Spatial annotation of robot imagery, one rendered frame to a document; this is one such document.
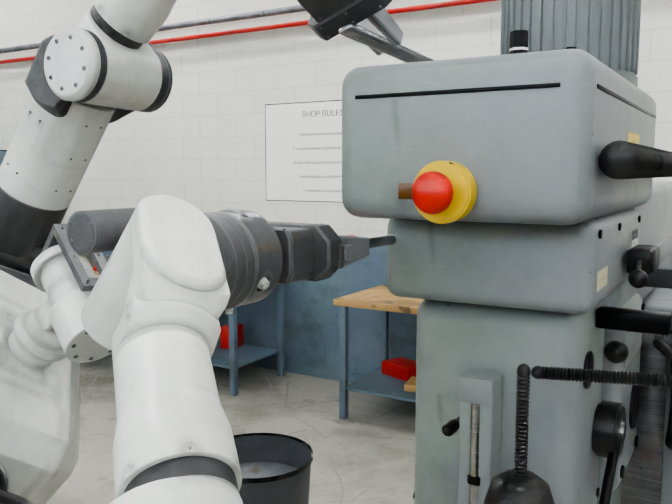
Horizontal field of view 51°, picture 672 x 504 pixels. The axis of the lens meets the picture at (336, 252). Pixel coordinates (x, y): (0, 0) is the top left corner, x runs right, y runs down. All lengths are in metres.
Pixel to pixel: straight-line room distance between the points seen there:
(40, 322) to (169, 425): 0.37
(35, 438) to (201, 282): 0.30
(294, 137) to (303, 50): 0.73
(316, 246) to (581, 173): 0.25
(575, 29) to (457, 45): 4.46
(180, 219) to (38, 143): 0.37
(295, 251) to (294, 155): 5.47
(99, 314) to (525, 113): 0.41
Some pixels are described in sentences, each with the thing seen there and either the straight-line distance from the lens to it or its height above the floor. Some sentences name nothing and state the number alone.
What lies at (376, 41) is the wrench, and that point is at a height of 1.93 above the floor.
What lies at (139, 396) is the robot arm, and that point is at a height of 1.64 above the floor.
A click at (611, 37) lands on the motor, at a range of 1.09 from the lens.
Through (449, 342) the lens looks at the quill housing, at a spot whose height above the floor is 1.58.
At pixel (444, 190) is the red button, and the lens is 0.65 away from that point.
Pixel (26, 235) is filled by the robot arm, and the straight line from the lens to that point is 0.93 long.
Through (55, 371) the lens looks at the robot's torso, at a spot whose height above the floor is 1.57.
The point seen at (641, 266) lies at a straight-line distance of 0.92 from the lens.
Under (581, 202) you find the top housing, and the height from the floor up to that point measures 1.75.
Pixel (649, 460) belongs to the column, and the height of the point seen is 1.30.
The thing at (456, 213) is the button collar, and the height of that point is 1.74.
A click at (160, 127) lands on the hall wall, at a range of 7.14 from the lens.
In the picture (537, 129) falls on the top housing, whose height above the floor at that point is 1.82.
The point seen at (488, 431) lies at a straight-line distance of 0.83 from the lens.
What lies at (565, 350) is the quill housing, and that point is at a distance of 0.82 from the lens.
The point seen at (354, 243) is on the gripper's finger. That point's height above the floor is 1.71.
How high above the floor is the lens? 1.78
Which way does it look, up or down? 6 degrees down
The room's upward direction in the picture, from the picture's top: straight up
